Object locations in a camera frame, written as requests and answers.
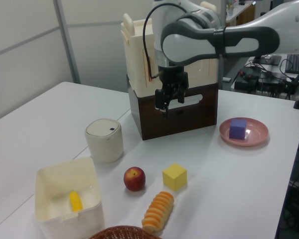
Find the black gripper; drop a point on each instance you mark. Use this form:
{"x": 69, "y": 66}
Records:
{"x": 173, "y": 78}

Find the purple foam cube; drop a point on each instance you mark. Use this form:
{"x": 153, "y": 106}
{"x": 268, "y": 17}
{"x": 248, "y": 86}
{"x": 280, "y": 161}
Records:
{"x": 237, "y": 129}

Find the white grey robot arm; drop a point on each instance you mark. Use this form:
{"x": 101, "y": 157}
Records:
{"x": 229, "y": 39}

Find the yellow foam cube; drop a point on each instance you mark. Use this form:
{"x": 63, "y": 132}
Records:
{"x": 175, "y": 177}

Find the pink plastic plate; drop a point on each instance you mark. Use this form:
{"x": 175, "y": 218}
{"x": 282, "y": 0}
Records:
{"x": 259, "y": 133}

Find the dark brown drawer box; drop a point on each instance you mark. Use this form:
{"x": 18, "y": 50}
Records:
{"x": 184, "y": 119}

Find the cream toy cabinet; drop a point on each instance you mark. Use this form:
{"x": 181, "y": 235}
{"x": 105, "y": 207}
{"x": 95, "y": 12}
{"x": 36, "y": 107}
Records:
{"x": 137, "y": 59}

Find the cream round lidded canister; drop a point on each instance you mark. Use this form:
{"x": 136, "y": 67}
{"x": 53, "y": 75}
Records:
{"x": 104, "y": 140}

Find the red toy apple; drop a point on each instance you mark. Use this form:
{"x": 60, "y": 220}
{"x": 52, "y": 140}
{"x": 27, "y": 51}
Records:
{"x": 134, "y": 179}

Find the black monitor stand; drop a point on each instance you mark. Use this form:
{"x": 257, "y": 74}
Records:
{"x": 267, "y": 59}

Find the orange striped toy bread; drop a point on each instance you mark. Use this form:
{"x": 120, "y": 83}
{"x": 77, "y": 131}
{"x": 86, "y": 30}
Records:
{"x": 158, "y": 211}

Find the black computer keyboard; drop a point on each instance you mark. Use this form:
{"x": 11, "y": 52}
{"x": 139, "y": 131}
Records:
{"x": 296, "y": 62}

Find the yellow toy banana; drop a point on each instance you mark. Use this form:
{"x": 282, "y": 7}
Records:
{"x": 76, "y": 201}

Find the brown wicker basket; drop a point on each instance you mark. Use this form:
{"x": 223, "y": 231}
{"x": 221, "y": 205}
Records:
{"x": 125, "y": 232}

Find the cream square plastic bin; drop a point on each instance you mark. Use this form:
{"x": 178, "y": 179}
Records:
{"x": 67, "y": 199}

